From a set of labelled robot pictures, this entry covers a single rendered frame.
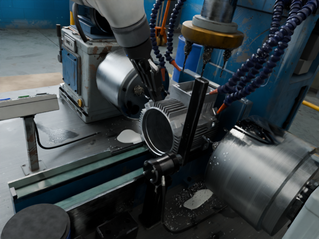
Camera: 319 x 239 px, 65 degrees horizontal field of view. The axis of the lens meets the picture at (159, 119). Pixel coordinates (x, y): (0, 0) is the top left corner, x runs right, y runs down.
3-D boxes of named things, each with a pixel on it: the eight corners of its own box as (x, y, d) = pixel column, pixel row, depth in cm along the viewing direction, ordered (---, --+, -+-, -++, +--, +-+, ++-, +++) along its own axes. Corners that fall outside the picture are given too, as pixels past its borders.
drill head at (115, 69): (125, 84, 131) (129, 36, 118) (170, 117, 108) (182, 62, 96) (79, 91, 116) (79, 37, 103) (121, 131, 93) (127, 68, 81)
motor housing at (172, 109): (175, 126, 101) (185, 84, 92) (211, 152, 90) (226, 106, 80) (135, 140, 89) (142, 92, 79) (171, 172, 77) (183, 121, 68)
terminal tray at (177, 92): (191, 97, 91) (195, 79, 87) (213, 111, 84) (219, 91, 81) (167, 104, 84) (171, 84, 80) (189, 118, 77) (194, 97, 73)
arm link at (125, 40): (131, 5, 63) (138, 26, 68) (102, 23, 61) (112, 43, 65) (153, 12, 58) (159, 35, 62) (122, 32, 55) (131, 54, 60)
